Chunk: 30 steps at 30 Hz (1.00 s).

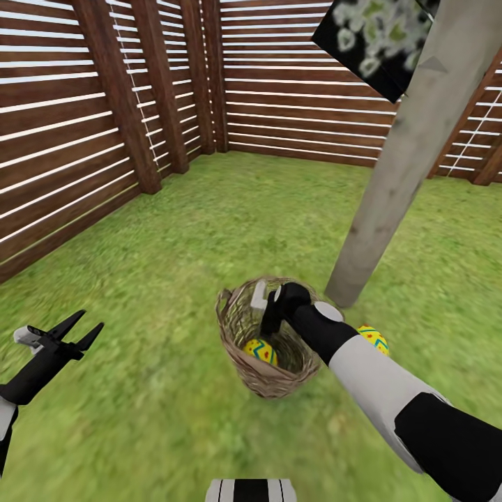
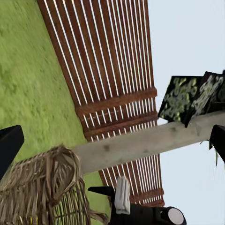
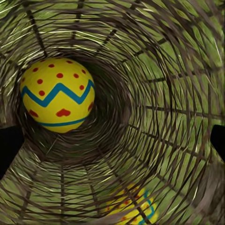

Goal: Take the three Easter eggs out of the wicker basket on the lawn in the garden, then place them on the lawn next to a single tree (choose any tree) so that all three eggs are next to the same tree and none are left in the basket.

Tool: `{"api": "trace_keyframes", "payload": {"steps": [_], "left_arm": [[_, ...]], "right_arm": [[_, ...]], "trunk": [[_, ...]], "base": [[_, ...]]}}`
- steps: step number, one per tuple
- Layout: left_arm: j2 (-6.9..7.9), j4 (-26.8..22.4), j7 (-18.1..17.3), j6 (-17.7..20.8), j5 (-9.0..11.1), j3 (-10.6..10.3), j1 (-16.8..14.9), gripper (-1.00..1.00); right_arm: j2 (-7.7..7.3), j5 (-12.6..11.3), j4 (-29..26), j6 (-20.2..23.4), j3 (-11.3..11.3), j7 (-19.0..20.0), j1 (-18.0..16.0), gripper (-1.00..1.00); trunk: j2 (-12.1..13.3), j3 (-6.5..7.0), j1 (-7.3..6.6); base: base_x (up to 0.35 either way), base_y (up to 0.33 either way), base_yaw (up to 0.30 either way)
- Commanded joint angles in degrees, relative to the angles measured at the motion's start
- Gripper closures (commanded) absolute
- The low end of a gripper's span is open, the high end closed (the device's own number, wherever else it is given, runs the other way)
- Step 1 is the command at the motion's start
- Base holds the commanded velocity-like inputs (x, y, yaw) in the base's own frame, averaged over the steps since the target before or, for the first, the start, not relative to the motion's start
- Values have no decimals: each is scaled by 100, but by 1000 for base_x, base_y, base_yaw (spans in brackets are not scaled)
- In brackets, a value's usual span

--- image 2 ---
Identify wicker basket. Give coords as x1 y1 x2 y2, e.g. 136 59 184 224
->
0 143 110 225

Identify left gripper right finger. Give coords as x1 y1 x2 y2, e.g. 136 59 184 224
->
210 124 225 162

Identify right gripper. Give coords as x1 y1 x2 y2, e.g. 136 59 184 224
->
88 186 142 225

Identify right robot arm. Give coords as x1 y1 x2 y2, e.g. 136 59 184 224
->
88 175 187 225

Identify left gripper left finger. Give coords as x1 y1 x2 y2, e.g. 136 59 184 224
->
0 125 24 181

